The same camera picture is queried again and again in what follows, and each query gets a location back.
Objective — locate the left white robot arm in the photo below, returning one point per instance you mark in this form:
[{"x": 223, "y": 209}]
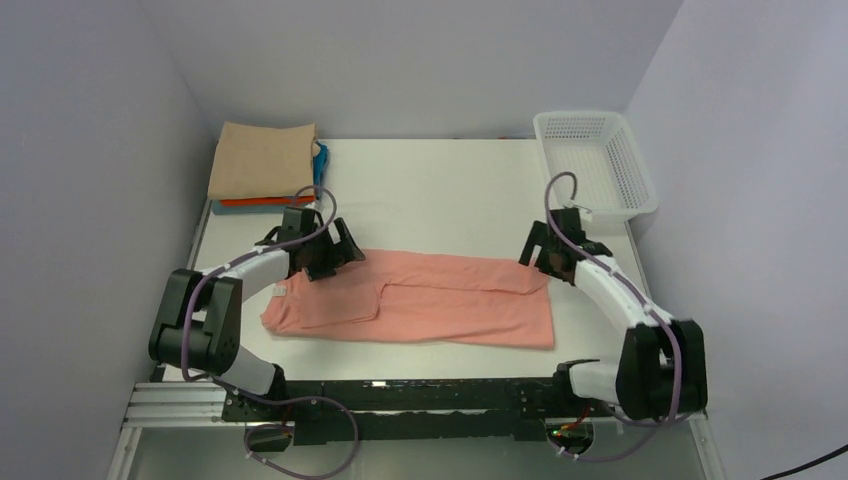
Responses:
[{"x": 197, "y": 327}]

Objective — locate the folded orange t shirt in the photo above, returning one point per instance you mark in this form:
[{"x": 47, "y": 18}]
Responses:
[{"x": 268, "y": 201}]

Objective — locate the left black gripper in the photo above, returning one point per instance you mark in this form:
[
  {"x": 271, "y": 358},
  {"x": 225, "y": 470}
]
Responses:
[{"x": 339, "y": 254}]

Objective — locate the white plastic basket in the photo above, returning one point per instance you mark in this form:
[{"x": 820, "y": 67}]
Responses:
[{"x": 599, "y": 148}]

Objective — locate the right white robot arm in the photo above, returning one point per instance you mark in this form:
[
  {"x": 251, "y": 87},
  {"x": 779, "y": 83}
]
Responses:
[{"x": 660, "y": 372}]

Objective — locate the black cable corner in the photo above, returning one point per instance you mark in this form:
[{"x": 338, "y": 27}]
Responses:
[{"x": 809, "y": 465}]

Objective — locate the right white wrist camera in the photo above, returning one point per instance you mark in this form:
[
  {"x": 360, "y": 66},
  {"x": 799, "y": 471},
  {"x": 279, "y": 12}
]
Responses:
[{"x": 586, "y": 215}]

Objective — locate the pink t shirt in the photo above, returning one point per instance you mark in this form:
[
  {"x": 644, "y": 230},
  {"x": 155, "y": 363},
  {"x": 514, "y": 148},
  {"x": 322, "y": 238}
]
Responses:
[{"x": 408, "y": 297}]

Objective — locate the folded tan t shirt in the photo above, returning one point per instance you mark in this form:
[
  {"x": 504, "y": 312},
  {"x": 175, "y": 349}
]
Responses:
[{"x": 258, "y": 162}]

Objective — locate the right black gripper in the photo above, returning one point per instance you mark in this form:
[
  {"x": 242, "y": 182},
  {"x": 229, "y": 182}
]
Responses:
[{"x": 540, "y": 236}]

